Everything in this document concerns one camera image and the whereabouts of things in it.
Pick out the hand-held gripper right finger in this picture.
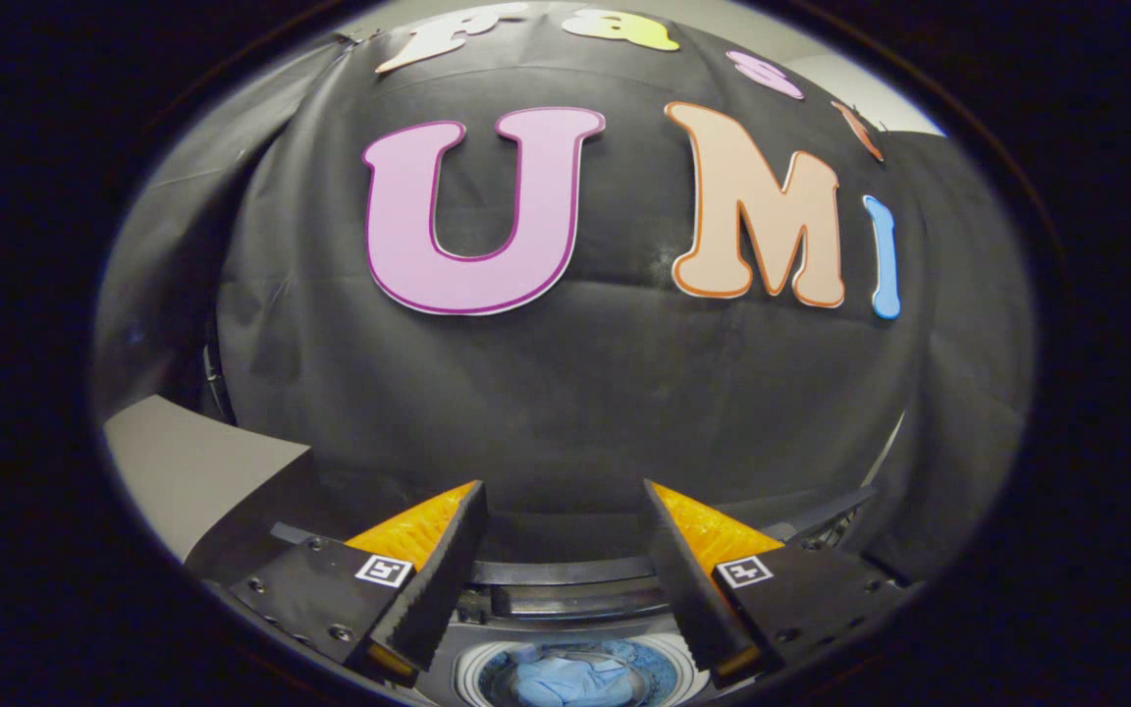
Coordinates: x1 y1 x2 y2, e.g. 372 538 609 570
638 480 920 690

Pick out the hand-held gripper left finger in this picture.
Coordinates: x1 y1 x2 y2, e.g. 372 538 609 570
230 480 490 690

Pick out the light blue shirt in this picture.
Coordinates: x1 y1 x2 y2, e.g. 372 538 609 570
507 643 650 707

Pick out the black backdrop cloth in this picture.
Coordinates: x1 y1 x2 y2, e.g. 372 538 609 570
92 0 1036 580

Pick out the dark cabinet with beige door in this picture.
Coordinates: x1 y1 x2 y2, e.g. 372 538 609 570
102 396 400 588

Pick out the black backdrop stand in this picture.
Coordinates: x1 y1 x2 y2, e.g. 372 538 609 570
197 314 238 425

